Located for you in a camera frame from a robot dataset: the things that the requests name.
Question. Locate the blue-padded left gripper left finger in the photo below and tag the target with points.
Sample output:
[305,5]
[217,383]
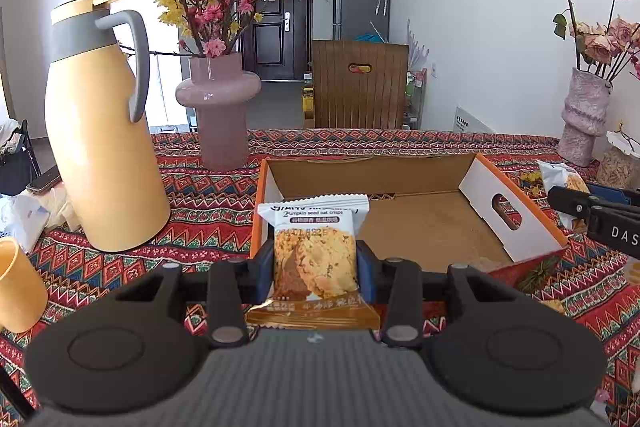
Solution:
[260,275]

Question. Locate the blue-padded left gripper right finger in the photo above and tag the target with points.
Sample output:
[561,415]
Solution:
[372,282]

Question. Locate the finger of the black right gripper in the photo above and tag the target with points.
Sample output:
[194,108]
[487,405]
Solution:
[611,215]

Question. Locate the pumpkin seed oat crisp packet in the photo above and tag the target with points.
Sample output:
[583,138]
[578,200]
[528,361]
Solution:
[315,272]

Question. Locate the glass jar with seeds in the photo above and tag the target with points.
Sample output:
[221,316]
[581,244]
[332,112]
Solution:
[619,167]

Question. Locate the colourful patterned tablecloth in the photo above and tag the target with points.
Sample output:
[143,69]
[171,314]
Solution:
[212,212]

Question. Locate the oat crisp packet right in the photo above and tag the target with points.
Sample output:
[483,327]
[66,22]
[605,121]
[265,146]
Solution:
[562,175]

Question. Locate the red orange cardboard tray box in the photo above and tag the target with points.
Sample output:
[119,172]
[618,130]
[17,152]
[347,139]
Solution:
[432,211]

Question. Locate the textured pink ceramic vase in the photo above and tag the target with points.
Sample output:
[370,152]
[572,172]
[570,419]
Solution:
[584,115]

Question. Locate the brown wooden chair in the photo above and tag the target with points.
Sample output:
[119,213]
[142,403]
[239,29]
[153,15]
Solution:
[358,84]

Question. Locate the pink glass vase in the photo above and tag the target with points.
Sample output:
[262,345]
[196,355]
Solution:
[219,90]

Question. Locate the yellow mug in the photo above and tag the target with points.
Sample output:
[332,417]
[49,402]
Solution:
[23,295]

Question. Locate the white plastic bag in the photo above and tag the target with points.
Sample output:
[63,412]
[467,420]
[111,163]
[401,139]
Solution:
[23,219]

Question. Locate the dark brown entrance door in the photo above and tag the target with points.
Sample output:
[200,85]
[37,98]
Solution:
[278,47]

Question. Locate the yellow thermos jug grey handle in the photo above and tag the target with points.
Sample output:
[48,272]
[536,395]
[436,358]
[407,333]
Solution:
[97,86]

